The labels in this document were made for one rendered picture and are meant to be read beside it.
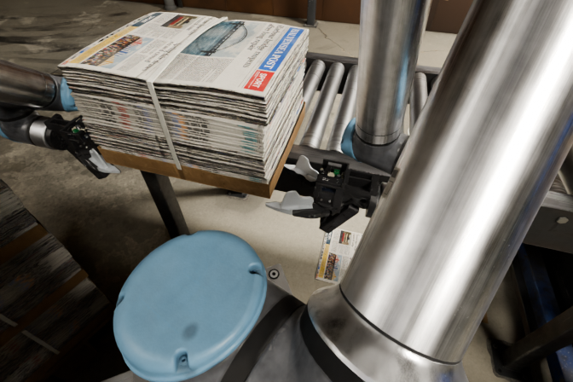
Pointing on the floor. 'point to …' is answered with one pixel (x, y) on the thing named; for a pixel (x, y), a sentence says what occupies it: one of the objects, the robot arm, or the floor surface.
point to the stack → (42, 328)
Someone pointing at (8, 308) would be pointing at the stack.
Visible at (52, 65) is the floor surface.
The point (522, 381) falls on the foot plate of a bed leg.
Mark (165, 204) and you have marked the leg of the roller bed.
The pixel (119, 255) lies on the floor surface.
